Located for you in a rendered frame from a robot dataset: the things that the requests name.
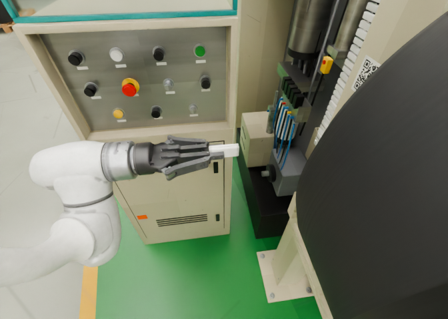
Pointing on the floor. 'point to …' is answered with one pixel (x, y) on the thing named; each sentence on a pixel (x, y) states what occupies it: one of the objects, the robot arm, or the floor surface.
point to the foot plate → (302, 290)
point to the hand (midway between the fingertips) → (224, 151)
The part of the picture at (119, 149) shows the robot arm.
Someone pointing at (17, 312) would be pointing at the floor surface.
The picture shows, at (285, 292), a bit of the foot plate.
